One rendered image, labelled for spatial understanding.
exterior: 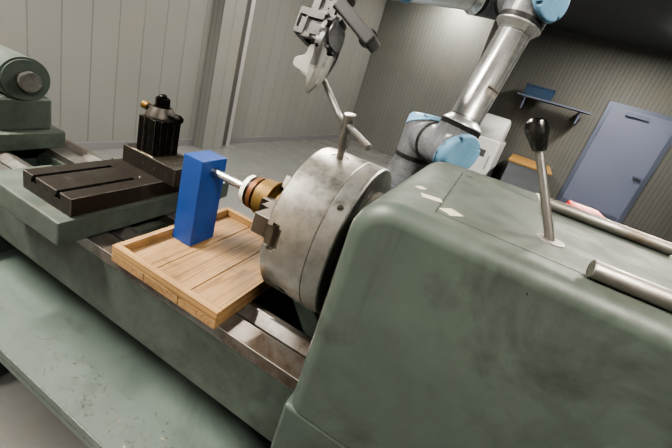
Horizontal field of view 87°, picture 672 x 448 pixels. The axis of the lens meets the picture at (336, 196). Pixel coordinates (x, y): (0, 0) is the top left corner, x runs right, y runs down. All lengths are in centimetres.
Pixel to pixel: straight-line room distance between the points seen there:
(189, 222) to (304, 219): 40
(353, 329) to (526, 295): 23
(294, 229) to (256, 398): 36
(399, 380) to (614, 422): 23
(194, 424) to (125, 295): 34
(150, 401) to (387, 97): 679
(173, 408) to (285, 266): 55
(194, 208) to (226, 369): 36
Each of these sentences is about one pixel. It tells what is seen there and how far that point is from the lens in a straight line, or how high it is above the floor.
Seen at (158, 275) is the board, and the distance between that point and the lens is 82.
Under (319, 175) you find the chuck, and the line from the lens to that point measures 61.
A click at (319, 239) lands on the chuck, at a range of 57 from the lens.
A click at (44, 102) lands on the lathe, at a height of 101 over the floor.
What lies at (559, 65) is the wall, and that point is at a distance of 839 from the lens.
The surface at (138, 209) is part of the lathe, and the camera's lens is 105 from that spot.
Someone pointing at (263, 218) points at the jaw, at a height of 111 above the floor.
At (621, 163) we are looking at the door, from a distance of 838.
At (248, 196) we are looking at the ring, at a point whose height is 108.
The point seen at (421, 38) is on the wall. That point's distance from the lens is 729.
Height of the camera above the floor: 139
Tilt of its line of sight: 20 degrees down
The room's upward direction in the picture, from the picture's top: 17 degrees clockwise
